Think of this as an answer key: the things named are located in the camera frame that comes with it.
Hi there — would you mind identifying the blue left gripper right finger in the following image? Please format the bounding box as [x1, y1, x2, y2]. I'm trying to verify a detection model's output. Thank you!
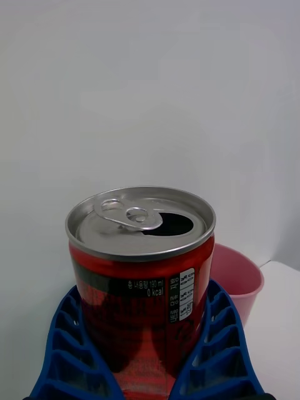
[170, 279, 278, 400]

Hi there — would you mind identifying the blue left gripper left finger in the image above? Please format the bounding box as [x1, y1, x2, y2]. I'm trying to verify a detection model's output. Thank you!
[22, 284, 126, 400]

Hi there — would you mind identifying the red drink can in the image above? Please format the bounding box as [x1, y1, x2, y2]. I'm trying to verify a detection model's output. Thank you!
[64, 186, 217, 400]

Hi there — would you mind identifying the pink plastic bin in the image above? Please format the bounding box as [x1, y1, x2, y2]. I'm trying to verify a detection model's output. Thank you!
[208, 242, 265, 328]

